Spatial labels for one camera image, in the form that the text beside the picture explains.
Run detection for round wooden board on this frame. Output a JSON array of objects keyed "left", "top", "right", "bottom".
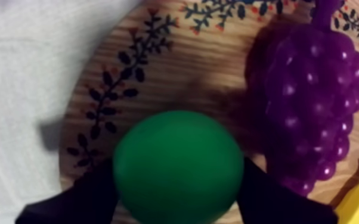
[{"left": 57, "top": 0, "right": 359, "bottom": 224}]

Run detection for purple toy grapes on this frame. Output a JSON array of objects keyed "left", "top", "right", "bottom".
[{"left": 251, "top": 0, "right": 359, "bottom": 198}]

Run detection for green toy pear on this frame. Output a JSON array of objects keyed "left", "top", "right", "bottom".
[{"left": 112, "top": 110, "right": 245, "bottom": 224}]

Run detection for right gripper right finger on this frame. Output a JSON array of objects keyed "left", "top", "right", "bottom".
[{"left": 236, "top": 156, "right": 340, "bottom": 224}]

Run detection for yellow toy banana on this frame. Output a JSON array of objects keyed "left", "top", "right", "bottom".
[{"left": 334, "top": 162, "right": 359, "bottom": 224}]

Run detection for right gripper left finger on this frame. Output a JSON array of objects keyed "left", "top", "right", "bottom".
[{"left": 15, "top": 157, "right": 120, "bottom": 224}]

